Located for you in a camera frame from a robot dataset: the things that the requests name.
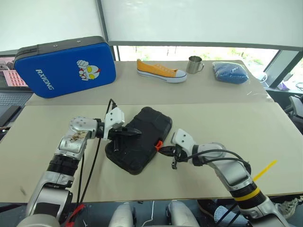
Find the red tape wrap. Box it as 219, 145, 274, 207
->
67, 203, 86, 225

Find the black plastic tool case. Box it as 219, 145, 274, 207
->
105, 106, 173, 175

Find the blue folded cloth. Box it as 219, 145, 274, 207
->
212, 61, 249, 85

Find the yellow canvas sneaker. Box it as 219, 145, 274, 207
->
136, 59, 187, 84

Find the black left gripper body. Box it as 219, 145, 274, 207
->
107, 126, 128, 152

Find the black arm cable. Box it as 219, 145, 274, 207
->
175, 148, 251, 171
77, 98, 118, 209

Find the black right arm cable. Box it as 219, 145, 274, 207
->
175, 148, 251, 171

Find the grey white sneaker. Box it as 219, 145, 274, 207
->
276, 197, 299, 220

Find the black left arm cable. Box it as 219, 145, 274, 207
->
77, 98, 118, 209

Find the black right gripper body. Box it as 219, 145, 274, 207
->
171, 145, 190, 170

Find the black flat device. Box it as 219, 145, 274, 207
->
0, 105, 22, 128

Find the blue cartoon print pad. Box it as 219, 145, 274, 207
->
13, 35, 117, 99

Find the white roller blind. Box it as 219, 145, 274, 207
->
0, 0, 105, 52
100, 0, 303, 46

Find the yellow plastic strip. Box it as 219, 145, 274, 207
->
253, 160, 278, 182

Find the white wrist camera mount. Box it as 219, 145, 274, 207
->
170, 129, 197, 155
103, 107, 125, 140

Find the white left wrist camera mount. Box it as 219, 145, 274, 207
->
103, 107, 125, 140

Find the steel mug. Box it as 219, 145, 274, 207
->
186, 55, 205, 74

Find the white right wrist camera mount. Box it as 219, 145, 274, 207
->
170, 129, 197, 155

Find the open laptop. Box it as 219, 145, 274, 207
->
0, 54, 34, 109

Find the black office chair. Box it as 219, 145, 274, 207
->
284, 94, 303, 135

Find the silver rounded shell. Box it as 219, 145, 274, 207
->
111, 202, 137, 227
167, 200, 199, 227

